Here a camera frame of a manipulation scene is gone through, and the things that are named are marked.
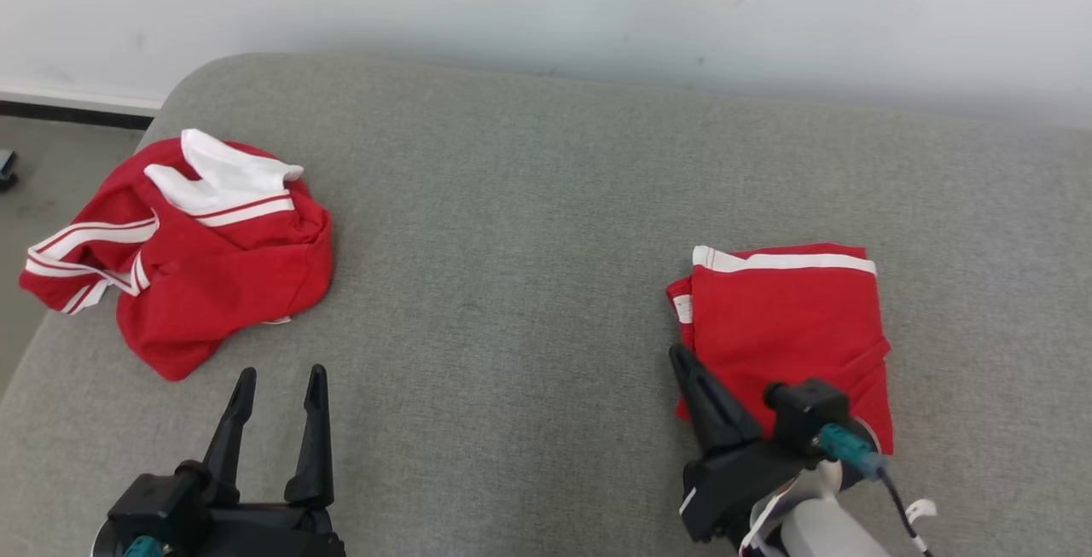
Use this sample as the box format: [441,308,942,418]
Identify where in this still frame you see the dark baseboard strip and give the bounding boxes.
[0,99,156,131]

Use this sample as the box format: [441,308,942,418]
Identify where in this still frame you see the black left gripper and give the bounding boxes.
[171,363,346,557]

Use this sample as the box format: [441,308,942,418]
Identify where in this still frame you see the red shorts with white stripe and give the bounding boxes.
[665,242,895,455]

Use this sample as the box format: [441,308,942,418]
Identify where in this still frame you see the right cable with teal connector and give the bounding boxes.
[815,423,937,557]

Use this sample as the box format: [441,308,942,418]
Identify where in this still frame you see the red jersey with white trim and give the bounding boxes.
[19,128,334,382]

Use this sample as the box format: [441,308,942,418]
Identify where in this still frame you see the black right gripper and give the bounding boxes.
[668,343,822,545]

